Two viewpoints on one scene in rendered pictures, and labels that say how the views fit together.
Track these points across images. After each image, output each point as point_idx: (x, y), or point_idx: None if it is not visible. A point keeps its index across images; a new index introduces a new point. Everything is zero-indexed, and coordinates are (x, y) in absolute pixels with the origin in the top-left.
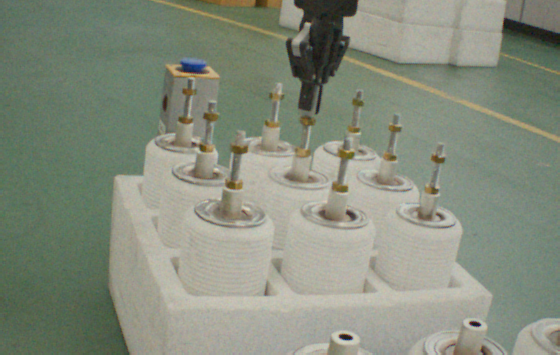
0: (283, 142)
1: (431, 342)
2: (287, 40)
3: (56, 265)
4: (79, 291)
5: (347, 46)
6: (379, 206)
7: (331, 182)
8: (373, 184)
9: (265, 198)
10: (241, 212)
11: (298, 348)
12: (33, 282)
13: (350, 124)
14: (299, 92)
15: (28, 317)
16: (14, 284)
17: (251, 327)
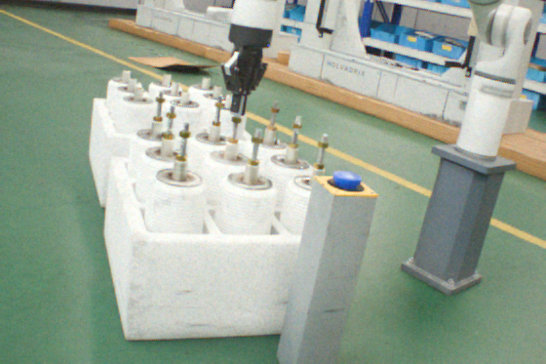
0: (238, 183)
1: (195, 105)
2: (267, 64)
3: (396, 347)
4: (360, 322)
5: (221, 69)
6: None
7: (207, 157)
8: (179, 149)
9: None
10: (263, 143)
11: None
12: (398, 327)
13: (185, 156)
14: (247, 102)
15: (376, 298)
16: (409, 323)
17: None
